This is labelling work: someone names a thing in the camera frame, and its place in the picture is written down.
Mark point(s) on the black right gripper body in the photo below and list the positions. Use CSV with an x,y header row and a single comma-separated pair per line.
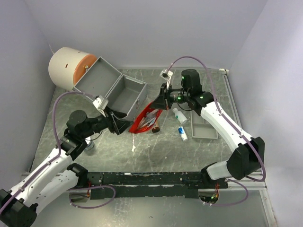
x,y
171,95

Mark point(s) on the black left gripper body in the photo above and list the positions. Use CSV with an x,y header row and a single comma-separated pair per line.
x,y
101,123

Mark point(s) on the red first aid pouch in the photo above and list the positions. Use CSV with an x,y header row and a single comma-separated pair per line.
x,y
145,120

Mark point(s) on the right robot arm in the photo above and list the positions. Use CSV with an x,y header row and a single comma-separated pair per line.
x,y
247,151

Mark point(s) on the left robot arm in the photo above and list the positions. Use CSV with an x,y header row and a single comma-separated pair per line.
x,y
20,205

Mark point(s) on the brown medicine bottle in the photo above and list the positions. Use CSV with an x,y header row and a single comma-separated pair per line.
x,y
156,127

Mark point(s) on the small white plastic bottle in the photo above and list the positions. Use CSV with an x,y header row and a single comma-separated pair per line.
x,y
179,116

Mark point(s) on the grey metal case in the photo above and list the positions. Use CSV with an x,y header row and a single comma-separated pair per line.
x,y
124,94

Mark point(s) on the white round jar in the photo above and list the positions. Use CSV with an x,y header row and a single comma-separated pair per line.
x,y
90,144

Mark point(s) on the grey divided tray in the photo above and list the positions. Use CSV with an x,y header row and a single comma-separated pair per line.
x,y
202,129

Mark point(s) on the white cylinder with orange face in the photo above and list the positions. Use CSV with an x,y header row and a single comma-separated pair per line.
x,y
68,65

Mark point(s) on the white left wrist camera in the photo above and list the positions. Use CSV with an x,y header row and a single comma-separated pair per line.
x,y
100,104

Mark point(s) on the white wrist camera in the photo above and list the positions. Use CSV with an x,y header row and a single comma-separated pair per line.
x,y
166,74
100,104

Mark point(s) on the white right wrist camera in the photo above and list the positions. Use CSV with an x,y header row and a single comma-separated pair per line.
x,y
166,74

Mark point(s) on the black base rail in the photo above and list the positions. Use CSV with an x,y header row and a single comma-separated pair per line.
x,y
146,184

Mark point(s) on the aluminium frame rail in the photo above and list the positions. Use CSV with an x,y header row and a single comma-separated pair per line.
x,y
251,182

